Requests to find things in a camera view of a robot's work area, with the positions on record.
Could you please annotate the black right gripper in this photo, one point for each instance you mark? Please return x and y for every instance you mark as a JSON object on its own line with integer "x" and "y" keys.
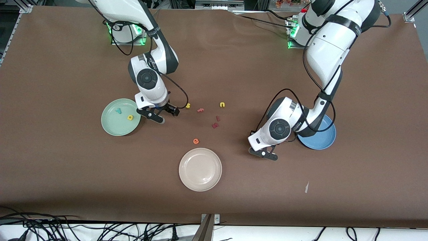
{"x": 166, "y": 107}

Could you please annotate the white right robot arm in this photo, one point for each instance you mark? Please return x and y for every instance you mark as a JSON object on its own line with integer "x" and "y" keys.
{"x": 152, "y": 90}

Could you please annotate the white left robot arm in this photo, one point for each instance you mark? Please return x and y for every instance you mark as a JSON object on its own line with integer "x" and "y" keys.
{"x": 334, "y": 47}

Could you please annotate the light green plate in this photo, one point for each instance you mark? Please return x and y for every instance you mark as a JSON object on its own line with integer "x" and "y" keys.
{"x": 115, "y": 125}

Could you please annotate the beige plate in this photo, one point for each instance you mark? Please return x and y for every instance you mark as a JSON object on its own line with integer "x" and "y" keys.
{"x": 200, "y": 169}

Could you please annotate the brown table cover sheet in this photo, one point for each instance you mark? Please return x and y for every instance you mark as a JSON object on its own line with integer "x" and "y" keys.
{"x": 214, "y": 50}

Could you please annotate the grey metal device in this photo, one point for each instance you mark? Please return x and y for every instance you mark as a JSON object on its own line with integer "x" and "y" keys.
{"x": 220, "y": 5}

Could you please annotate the small metal mounting plate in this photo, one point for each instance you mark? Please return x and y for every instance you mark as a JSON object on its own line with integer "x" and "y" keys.
{"x": 216, "y": 219}

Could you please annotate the blue plate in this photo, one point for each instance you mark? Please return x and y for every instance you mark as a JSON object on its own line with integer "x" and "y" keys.
{"x": 324, "y": 139}

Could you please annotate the small grey paper scrap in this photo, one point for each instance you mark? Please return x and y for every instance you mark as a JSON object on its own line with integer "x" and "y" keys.
{"x": 306, "y": 188}

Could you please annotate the orange artificial flowers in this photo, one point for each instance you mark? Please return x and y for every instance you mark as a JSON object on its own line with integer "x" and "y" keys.
{"x": 284, "y": 3}

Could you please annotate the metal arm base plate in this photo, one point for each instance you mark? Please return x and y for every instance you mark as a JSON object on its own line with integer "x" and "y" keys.
{"x": 292, "y": 46}
{"x": 117, "y": 42}

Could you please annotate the grey metal post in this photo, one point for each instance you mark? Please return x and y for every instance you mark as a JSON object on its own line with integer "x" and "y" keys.
{"x": 205, "y": 231}

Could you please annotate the aluminium frame corner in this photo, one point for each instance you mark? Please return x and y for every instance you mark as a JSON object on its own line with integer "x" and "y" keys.
{"x": 25, "y": 9}
{"x": 408, "y": 16}

